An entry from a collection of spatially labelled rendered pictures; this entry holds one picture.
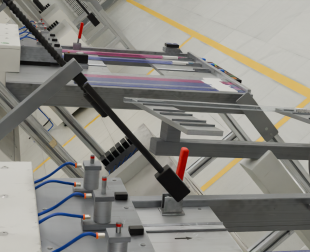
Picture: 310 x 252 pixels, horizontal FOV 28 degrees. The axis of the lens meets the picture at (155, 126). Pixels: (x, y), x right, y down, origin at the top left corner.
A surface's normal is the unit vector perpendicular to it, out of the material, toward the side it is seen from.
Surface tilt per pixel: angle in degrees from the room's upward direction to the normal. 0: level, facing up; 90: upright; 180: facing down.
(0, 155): 90
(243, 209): 90
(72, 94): 90
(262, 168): 90
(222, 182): 0
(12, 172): 43
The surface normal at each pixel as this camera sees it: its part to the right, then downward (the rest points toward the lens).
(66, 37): 0.22, 0.29
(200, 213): 0.07, -0.96
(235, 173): -0.61, -0.71
